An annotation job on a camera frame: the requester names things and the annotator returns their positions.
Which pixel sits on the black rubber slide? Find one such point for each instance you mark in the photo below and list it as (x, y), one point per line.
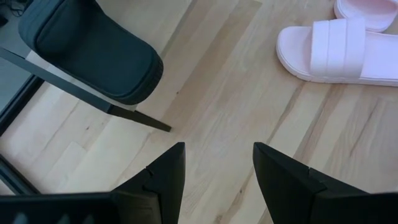
(93, 49)

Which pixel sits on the pink rubber slide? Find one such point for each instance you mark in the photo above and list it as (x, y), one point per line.
(335, 49)
(370, 12)

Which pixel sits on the wooden shelf with black frame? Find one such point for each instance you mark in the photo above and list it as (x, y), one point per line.
(77, 91)

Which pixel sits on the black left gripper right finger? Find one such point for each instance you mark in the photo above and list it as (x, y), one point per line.
(280, 186)

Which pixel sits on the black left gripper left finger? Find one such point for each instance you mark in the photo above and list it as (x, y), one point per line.
(161, 186)

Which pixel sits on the black aluminium table frame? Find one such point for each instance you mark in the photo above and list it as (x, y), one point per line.
(14, 179)

